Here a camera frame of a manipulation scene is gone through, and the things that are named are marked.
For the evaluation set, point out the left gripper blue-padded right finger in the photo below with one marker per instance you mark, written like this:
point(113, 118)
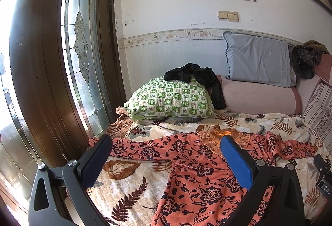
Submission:
point(285, 206)

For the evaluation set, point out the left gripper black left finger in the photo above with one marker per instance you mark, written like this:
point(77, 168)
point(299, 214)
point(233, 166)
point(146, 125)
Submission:
point(47, 202)

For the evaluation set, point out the orange floral garment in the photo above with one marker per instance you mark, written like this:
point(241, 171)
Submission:
point(181, 179)

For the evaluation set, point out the striped floral pillow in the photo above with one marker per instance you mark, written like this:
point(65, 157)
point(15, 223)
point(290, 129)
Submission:
point(318, 113)

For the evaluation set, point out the leaf-patterned fleece blanket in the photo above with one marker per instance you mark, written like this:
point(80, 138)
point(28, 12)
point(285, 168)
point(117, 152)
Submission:
point(277, 139)

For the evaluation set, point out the pink bolster cushion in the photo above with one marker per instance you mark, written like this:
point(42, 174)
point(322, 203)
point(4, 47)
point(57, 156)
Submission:
point(257, 98)

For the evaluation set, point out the pink quilted cushion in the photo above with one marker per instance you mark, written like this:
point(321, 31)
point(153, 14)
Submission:
point(324, 69)

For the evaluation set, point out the brown wooden door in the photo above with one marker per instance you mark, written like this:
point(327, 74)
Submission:
point(65, 67)

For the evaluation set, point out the dark furry cushion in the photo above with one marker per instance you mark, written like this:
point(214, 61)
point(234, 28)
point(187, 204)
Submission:
point(303, 60)

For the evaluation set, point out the black garment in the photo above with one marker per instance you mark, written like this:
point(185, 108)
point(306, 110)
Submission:
point(204, 76)

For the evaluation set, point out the green checkered pillow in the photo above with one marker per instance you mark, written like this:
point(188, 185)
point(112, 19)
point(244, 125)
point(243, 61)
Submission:
point(160, 98)

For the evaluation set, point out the grey pillow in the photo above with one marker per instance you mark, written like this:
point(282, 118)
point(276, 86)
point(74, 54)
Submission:
point(252, 58)

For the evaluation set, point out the beige wall switches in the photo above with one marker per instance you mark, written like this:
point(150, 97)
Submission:
point(228, 15)

